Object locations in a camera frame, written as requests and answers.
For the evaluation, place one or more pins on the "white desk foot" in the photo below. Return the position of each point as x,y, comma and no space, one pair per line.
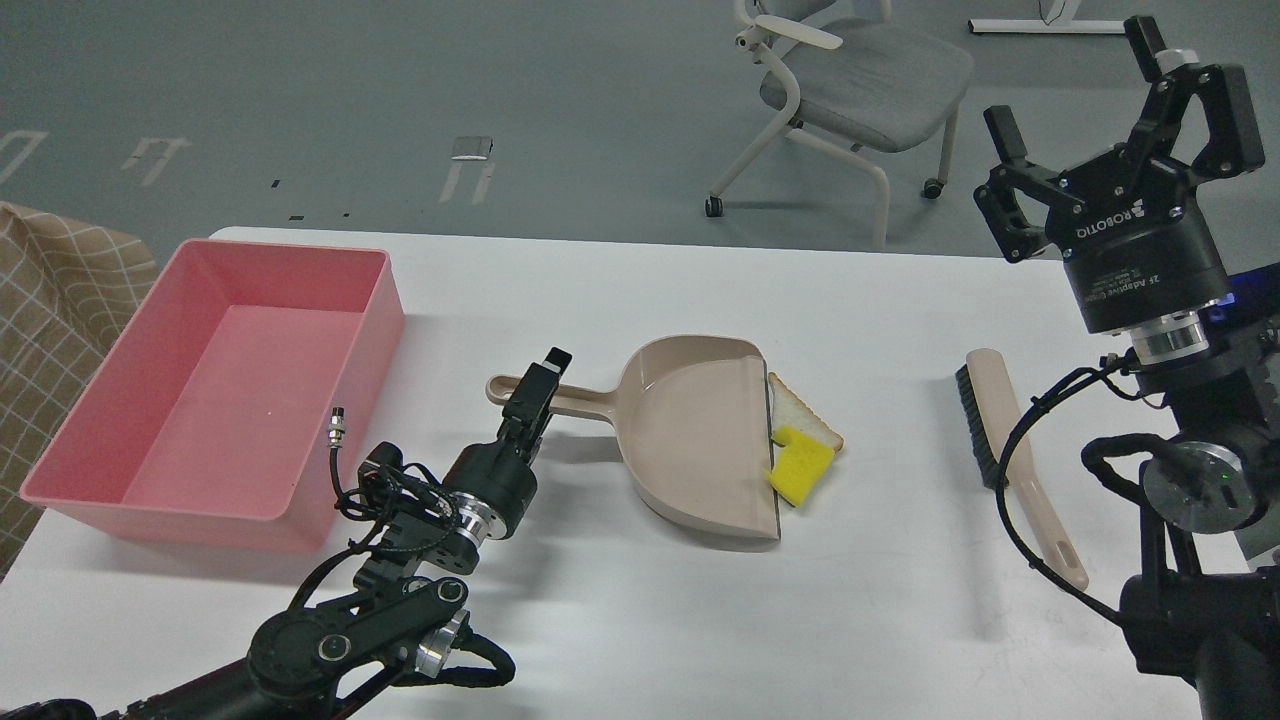
1058,18

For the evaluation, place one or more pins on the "beige checkered cloth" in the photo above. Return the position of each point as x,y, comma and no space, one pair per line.
67,290

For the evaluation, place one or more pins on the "yellow sponge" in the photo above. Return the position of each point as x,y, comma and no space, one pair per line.
799,465

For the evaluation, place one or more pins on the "beige plastic dustpan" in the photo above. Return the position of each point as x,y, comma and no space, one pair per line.
691,416

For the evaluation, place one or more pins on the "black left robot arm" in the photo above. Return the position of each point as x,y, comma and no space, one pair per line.
388,611

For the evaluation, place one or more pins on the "grey white office chair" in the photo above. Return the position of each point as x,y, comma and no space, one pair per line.
851,84

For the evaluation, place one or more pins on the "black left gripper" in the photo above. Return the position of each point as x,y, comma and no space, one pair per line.
493,484

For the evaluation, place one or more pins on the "toast bread slice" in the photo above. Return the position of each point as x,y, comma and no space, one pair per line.
788,410

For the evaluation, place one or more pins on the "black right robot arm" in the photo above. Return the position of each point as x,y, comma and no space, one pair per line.
1215,368

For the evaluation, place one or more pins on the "pink plastic bin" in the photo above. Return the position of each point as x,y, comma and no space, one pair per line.
207,422

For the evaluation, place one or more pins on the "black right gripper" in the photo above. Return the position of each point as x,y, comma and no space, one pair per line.
1134,242

